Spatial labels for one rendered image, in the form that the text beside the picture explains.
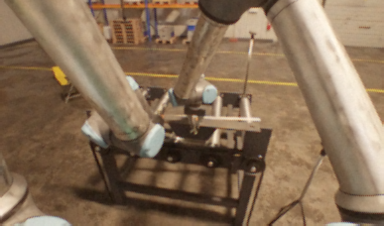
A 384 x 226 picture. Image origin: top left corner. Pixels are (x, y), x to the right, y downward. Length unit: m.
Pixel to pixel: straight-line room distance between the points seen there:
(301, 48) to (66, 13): 0.42
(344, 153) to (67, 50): 0.50
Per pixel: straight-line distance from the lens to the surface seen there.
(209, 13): 0.49
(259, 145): 1.39
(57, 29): 0.30
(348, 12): 11.31
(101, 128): 0.56
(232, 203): 1.88
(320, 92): 0.45
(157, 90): 2.34
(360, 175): 0.47
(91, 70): 0.33
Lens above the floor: 1.89
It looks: 30 degrees down
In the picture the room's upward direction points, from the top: straight up
